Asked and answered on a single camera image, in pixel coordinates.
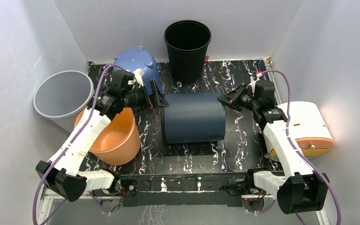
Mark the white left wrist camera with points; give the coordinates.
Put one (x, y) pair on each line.
(137, 80)

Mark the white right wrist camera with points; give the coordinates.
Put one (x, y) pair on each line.
(253, 82)

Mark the grey plastic bucket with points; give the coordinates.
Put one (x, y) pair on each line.
(62, 96)

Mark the black ribbed plastic bucket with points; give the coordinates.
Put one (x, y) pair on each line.
(187, 42)

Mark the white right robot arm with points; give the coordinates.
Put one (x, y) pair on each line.
(285, 155)

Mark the light blue plastic bucket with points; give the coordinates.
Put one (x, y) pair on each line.
(139, 58)

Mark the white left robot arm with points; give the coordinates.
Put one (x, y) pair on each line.
(61, 173)

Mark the orange plastic bucket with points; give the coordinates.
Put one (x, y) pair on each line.
(119, 142)

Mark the white orange lidded bin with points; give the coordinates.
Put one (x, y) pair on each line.
(308, 129)

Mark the dark navy plastic bucket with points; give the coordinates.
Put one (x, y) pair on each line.
(193, 118)

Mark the black front mounting rail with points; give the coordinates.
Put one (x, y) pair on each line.
(185, 189)

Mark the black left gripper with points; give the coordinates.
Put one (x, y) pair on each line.
(161, 102)

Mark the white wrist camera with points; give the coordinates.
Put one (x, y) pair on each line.
(253, 82)
(137, 80)

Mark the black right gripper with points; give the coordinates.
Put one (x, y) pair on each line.
(236, 99)

